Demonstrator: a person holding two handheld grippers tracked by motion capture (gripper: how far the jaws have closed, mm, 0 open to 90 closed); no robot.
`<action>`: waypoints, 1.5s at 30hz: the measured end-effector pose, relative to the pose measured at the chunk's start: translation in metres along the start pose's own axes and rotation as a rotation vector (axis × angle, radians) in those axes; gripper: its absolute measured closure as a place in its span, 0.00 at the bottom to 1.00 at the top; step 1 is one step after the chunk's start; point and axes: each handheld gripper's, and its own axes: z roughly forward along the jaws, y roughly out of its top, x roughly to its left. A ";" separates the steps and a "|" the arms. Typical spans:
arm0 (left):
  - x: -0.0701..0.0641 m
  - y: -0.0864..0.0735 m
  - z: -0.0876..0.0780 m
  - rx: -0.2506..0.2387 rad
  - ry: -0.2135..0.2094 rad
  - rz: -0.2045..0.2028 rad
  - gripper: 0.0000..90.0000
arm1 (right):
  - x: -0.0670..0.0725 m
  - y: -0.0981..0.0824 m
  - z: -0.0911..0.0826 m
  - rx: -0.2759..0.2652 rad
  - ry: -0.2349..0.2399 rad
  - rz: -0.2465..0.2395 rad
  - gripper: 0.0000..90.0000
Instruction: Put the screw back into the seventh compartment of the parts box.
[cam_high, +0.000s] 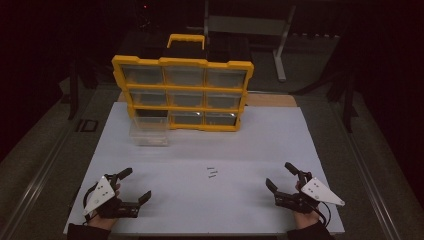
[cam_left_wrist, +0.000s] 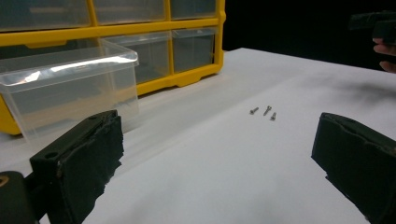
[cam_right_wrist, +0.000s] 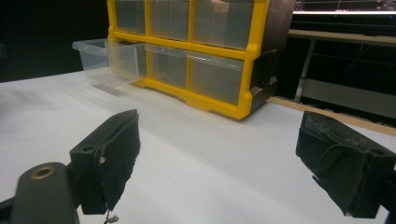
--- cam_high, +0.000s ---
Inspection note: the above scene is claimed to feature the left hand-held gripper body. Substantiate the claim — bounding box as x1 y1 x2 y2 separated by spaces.
82 173 141 220

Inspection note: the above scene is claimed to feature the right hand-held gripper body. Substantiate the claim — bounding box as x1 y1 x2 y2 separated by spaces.
273 169 346 215

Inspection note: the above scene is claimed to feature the clear plastic drawer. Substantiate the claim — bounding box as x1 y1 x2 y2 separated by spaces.
129 114 170 148

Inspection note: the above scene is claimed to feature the yellow and black drawer organizer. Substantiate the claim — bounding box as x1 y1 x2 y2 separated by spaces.
111 33 255 133

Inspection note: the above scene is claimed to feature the person's right hand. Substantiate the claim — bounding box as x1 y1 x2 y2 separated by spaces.
292 181 322 231

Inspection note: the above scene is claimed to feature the person's left hand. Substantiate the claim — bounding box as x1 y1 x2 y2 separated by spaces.
87 184 122 232

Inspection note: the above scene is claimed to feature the white board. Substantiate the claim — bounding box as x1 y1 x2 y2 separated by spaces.
63 101 346 236

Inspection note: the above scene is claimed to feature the black stand leg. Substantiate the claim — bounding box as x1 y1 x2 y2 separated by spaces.
67 58 82 121

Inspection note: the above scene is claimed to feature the grey metal stand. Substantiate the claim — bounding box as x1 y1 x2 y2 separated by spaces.
202 0 298 83

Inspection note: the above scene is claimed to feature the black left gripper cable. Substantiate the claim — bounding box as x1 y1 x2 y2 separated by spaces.
81 183 98 225

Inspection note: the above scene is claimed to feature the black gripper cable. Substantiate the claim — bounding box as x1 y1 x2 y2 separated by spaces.
313 199 332 228
81 183 98 225

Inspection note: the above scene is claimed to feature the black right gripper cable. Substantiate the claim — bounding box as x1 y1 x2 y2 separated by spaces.
313 199 332 228

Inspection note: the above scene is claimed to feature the aluminium floor rail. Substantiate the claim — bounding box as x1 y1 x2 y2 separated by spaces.
328 96 406 240
0 123 78 240

